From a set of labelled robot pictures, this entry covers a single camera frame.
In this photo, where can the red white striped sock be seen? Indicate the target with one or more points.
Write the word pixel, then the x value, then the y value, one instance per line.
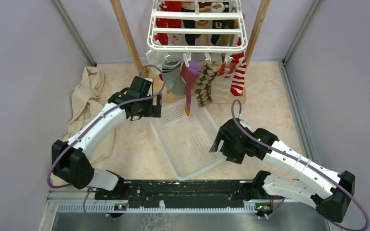
pixel 237 72

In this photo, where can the wooden hanger rack frame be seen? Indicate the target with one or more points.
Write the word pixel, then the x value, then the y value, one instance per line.
pixel 127 35

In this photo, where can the white slotted cable duct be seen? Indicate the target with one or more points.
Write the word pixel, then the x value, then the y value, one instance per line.
pixel 110 207

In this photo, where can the brown argyle sock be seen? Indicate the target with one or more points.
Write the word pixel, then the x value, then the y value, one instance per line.
pixel 203 86

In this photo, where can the red christmas sock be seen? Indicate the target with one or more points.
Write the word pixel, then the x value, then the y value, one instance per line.
pixel 169 6

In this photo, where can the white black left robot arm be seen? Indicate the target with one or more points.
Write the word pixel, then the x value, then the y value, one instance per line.
pixel 70 158

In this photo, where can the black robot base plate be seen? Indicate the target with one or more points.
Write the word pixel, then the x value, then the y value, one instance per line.
pixel 188 194

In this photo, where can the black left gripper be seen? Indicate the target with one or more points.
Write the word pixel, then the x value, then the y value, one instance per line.
pixel 153 110

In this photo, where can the white perforated plastic basket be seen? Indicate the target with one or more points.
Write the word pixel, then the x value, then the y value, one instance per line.
pixel 186 139

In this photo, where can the white plastic clip hanger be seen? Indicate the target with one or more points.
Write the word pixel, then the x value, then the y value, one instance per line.
pixel 197 26

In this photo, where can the maroon purple sock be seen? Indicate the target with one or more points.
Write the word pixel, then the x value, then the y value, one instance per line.
pixel 190 75

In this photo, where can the beige crumpled cloth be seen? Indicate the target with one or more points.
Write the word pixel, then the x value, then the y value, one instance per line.
pixel 86 104

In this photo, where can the grey striped sock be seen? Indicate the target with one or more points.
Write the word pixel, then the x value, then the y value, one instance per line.
pixel 174 83

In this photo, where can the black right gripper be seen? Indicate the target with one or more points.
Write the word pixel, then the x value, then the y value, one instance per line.
pixel 235 157

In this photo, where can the black santa belt sock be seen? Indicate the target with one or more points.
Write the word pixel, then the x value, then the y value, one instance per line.
pixel 218 7

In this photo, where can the tan brown sock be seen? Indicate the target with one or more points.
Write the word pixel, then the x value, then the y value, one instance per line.
pixel 227 40

